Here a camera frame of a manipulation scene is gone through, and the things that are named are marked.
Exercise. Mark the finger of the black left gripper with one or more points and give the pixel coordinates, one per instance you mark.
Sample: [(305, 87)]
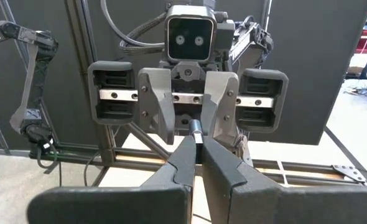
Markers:
[(155, 102), (221, 102)]

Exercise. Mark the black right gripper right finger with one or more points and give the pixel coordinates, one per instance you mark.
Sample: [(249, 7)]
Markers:
[(295, 205)]

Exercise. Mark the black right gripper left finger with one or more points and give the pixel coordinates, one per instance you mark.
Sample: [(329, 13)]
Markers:
[(115, 205)]

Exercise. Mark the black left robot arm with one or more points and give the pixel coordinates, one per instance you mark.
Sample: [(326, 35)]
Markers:
[(28, 87)]

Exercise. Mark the metal corner bracket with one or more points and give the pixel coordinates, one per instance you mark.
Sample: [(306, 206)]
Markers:
[(348, 172)]

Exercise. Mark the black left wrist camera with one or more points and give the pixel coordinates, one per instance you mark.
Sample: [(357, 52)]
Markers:
[(189, 40)]

